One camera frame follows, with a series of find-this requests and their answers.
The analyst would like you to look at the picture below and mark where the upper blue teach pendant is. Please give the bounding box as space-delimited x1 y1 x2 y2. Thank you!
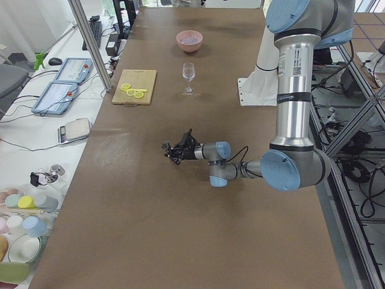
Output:
54 58 93 84

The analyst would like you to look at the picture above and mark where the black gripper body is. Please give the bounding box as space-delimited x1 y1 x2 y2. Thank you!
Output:
174 128 199 161

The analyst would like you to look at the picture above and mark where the lemon slice near handle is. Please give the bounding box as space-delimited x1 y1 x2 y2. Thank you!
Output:
134 92 144 99

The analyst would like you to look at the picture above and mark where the black computer mouse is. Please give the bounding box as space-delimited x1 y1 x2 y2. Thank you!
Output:
48 57 63 66

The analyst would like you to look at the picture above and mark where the clear wine glass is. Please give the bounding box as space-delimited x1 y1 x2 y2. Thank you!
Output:
182 63 196 95

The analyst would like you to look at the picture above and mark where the wooden cutting board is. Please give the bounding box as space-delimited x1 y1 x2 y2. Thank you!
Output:
111 69 157 105

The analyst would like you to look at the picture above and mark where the middle lemon slice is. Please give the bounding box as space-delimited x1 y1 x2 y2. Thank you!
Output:
126 89 135 96

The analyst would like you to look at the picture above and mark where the far lemon slice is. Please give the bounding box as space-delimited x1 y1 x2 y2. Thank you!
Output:
120 82 131 92

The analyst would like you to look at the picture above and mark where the blue teach pendant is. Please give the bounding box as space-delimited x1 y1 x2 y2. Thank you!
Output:
54 58 93 84
31 81 78 116

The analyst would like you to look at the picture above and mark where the grey plastic cup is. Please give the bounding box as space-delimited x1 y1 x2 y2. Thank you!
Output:
34 194 58 213

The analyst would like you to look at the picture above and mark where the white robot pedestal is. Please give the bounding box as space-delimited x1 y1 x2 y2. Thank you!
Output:
238 27 279 106

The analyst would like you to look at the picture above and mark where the lower blue teach pendant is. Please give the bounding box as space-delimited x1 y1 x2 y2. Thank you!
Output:
31 81 78 116

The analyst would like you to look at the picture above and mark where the white ceramic bowl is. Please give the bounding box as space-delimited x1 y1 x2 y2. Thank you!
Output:
8 235 42 263

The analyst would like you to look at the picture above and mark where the grey kitchen scale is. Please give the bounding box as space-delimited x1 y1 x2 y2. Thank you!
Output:
58 118 91 144

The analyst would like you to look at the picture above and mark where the yellow plastic cup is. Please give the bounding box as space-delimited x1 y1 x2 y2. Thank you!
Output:
17 196 37 210

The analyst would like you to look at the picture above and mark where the green plastic bowl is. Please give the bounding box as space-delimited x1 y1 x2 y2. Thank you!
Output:
1 262 31 284

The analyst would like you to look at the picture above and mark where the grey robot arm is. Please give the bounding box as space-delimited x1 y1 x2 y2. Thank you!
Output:
162 1 354 191

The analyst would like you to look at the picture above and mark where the black power adapter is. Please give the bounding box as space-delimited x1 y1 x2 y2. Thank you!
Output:
105 34 121 57

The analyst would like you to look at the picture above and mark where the blue plastic cup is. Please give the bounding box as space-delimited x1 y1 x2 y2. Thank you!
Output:
22 216 48 237

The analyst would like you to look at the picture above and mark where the black keyboard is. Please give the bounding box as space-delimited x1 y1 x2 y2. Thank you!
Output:
88 20 102 48

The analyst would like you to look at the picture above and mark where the pink plastic bowl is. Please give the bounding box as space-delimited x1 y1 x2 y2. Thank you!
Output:
176 30 203 52

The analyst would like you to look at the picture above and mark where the pile of clear ice cubes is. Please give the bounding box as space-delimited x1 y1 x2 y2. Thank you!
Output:
180 35 201 45

